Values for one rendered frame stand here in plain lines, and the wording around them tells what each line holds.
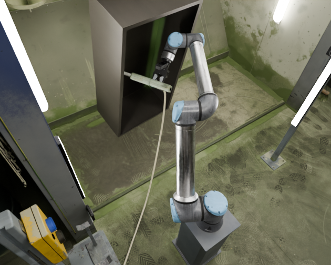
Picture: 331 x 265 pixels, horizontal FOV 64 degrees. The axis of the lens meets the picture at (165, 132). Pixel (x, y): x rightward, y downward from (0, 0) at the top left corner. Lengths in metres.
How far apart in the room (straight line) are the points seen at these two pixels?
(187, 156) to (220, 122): 1.76
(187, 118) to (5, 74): 0.84
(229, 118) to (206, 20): 1.41
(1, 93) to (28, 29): 1.98
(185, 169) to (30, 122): 0.82
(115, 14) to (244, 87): 2.51
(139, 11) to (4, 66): 0.82
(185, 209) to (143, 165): 1.23
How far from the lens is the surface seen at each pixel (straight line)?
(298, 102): 3.66
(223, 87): 3.68
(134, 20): 1.57
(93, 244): 1.68
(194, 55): 1.73
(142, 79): 1.90
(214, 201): 1.66
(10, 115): 1.24
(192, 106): 1.43
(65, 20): 3.15
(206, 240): 1.85
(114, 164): 2.79
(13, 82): 1.15
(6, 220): 0.89
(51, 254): 1.07
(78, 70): 3.13
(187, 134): 1.45
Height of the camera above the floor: 2.38
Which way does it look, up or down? 51 degrees down
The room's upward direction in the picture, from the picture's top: 4 degrees clockwise
